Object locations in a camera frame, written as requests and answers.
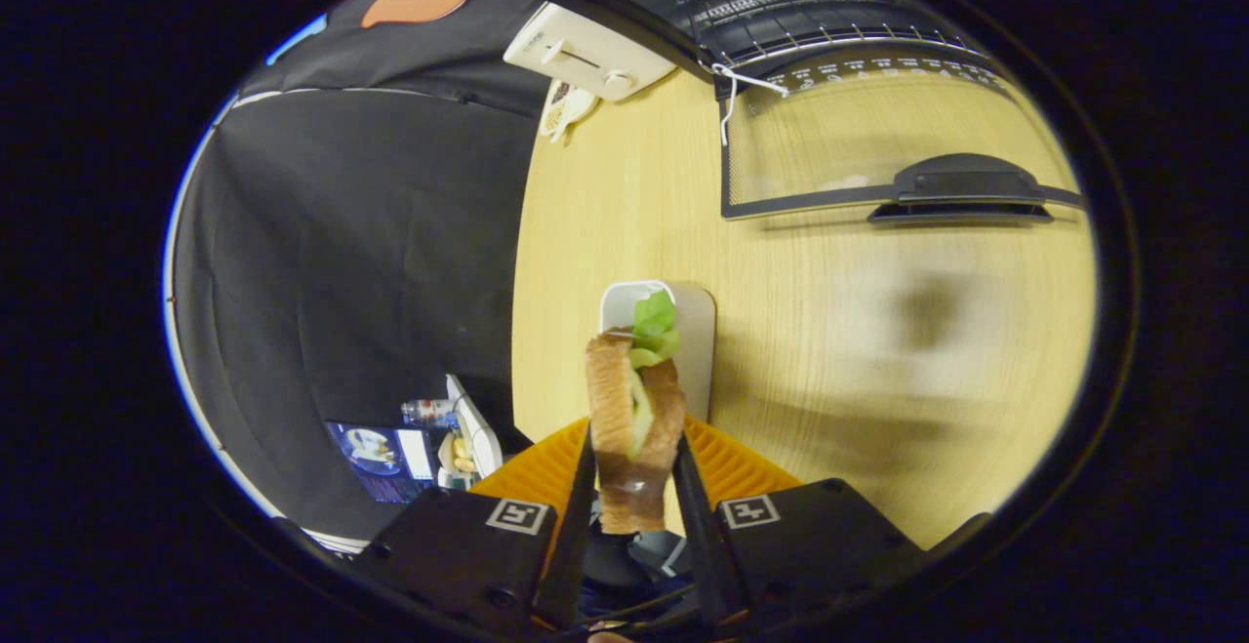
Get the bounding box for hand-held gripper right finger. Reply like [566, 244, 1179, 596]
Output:
[673, 416, 926, 626]

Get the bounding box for white pop-up toaster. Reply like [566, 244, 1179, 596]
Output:
[504, 2, 677, 102]

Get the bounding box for white tilted panel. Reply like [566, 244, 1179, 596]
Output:
[447, 375, 504, 478]

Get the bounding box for beige snack pieces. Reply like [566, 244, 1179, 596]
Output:
[439, 433, 479, 488]

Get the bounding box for laptop screen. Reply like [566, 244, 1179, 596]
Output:
[325, 421, 440, 504]

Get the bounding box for white dish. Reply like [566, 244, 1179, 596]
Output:
[598, 279, 716, 424]

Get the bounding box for black backdrop cloth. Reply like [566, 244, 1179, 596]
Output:
[171, 0, 586, 542]

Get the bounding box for black toaster oven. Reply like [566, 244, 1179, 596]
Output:
[524, 0, 1087, 226]

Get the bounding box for white patterned packet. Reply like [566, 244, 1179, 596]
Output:
[539, 79, 601, 143]

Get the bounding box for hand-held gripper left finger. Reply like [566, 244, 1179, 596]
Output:
[346, 417, 598, 636]

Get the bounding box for lettuce sandwich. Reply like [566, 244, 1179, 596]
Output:
[585, 292, 687, 535]

